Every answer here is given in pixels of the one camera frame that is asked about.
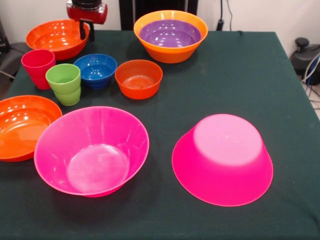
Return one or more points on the pink bowl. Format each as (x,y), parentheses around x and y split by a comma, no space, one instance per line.
(95,162)
(222,175)

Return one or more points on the purple bowl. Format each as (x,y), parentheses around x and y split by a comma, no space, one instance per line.
(170,35)

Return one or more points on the orange bowl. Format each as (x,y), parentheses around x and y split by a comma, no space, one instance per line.
(172,55)

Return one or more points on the deep red-orange bowl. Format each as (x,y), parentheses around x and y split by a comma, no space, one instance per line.
(55,42)

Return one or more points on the red cup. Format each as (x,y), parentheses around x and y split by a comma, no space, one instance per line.
(36,72)

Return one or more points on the dark green tablecloth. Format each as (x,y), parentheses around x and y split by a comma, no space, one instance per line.
(200,87)

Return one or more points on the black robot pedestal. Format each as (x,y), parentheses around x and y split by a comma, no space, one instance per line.
(127,15)

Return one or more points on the shallow red-orange bowl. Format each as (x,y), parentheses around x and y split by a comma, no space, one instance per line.
(20,132)

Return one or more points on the green cup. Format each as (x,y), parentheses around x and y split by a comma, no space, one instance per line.
(65,87)

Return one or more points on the blue bowl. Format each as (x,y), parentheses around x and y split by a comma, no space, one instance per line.
(96,72)

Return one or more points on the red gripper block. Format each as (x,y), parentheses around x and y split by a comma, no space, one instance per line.
(87,15)

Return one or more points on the small red bowl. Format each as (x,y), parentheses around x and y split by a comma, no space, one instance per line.
(138,91)

